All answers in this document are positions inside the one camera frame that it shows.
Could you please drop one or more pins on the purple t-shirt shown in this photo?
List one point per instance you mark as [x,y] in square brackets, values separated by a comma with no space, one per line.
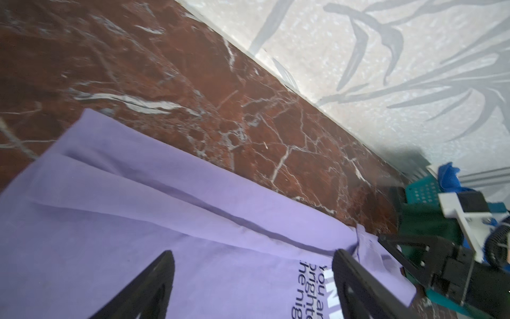
[104,201]

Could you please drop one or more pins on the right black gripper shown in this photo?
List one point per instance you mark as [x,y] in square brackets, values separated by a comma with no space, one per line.
[451,270]

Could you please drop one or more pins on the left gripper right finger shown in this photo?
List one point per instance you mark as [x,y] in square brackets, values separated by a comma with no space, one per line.
[361,295]

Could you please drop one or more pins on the green t-shirt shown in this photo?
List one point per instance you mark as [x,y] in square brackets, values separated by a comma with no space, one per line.
[422,219]

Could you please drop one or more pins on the teal plastic basket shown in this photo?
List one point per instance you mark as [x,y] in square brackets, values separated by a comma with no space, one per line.
[426,190]

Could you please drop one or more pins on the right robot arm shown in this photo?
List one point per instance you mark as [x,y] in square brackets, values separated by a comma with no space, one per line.
[495,251]

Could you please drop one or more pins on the blue t-shirt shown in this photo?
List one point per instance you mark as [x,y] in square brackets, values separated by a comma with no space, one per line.
[448,179]

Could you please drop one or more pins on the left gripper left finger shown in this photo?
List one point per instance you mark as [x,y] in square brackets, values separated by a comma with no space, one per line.
[148,295]

